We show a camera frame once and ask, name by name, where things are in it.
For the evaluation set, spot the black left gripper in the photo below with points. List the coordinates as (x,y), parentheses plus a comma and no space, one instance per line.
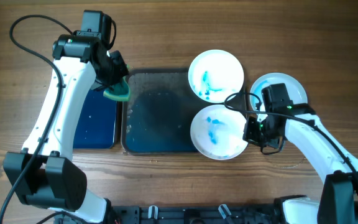
(122,70)

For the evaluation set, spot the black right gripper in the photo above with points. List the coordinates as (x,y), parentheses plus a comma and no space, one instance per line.
(250,136)

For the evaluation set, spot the green yellow sponge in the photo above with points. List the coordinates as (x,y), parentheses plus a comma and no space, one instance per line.
(120,91)

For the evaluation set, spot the white plate blue stains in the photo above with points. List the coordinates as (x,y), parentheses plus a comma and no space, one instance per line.
(295,90)

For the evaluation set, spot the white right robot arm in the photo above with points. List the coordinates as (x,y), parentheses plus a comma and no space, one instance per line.
(337,168)

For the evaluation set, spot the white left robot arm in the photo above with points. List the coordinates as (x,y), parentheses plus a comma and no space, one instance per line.
(43,174)

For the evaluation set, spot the dark blue water tray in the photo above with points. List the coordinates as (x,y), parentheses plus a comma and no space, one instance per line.
(96,127)

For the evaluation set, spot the dark grey work tray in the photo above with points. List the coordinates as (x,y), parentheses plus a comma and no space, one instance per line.
(158,116)

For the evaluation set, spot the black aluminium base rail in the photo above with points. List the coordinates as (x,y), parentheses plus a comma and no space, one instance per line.
(222,214)

